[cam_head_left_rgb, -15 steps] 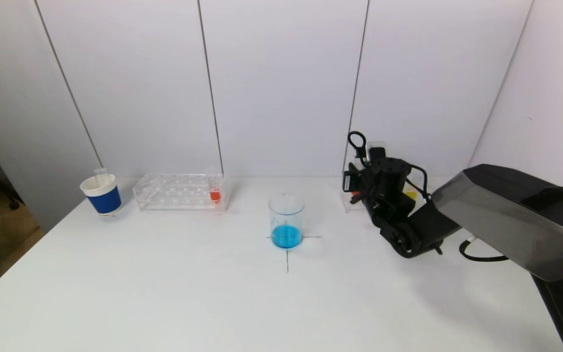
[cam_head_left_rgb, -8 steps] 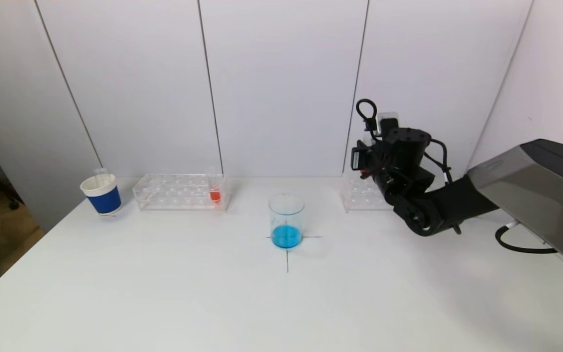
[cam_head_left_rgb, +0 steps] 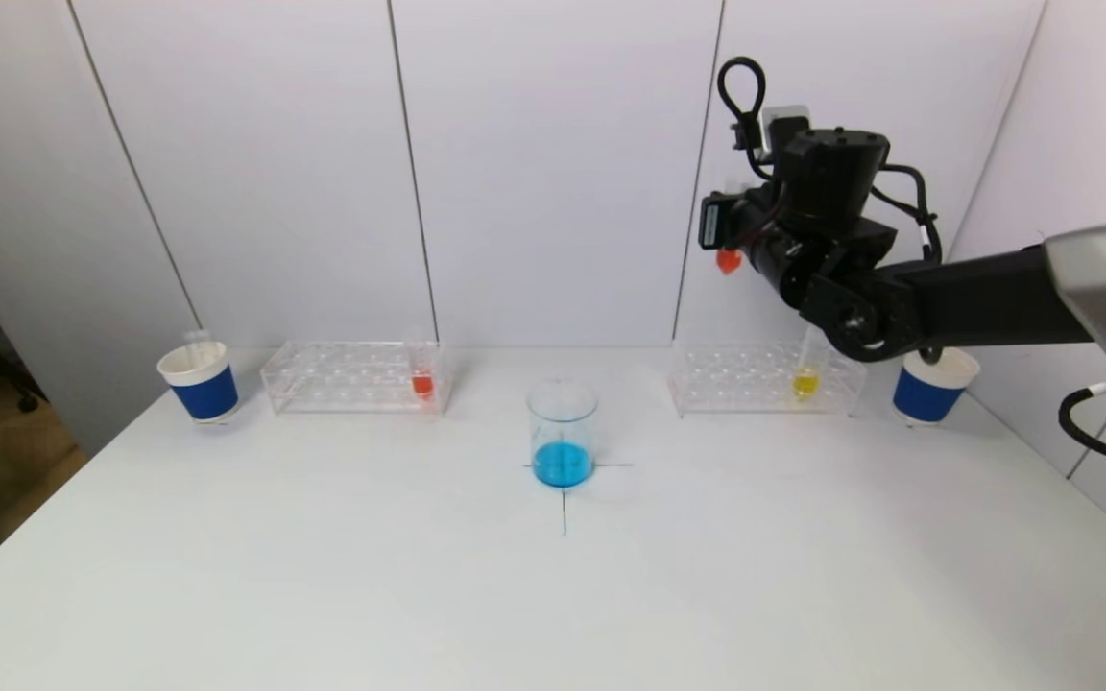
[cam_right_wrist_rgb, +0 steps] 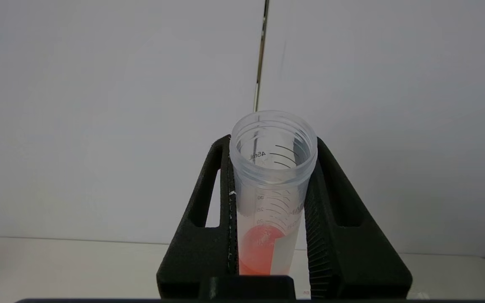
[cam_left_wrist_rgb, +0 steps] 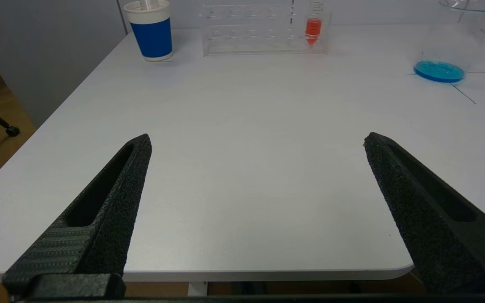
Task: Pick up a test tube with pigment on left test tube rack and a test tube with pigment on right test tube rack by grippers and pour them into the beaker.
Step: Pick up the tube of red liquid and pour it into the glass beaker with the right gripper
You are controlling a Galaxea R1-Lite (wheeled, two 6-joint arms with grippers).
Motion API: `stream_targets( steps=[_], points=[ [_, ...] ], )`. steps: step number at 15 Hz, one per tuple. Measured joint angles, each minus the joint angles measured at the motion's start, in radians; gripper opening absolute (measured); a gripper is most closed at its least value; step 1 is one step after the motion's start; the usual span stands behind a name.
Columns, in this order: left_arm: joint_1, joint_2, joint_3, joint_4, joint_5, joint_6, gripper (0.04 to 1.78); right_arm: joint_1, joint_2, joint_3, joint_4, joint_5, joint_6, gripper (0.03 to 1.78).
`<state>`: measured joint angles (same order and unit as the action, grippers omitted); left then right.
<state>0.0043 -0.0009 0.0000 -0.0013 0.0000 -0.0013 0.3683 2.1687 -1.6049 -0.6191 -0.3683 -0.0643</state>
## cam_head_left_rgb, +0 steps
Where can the clear acrylic test tube rack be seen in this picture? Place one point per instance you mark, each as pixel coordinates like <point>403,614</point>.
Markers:
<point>735,379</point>
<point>351,379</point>

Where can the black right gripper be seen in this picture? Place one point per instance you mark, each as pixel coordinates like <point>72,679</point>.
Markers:
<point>712,223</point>

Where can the blue sleeved white paper cup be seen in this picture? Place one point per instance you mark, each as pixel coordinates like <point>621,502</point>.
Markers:
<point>925,398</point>
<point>208,393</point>

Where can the yellow pigment test tube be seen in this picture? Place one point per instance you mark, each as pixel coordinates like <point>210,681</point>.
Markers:
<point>805,384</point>

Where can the blue pigment test tube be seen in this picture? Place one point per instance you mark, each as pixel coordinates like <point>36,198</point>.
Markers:
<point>196,344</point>

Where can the clear glass beaker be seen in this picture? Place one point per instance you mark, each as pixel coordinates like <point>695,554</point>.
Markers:
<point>563,461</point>

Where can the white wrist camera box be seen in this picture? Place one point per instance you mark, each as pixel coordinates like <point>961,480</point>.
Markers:
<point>781,123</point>

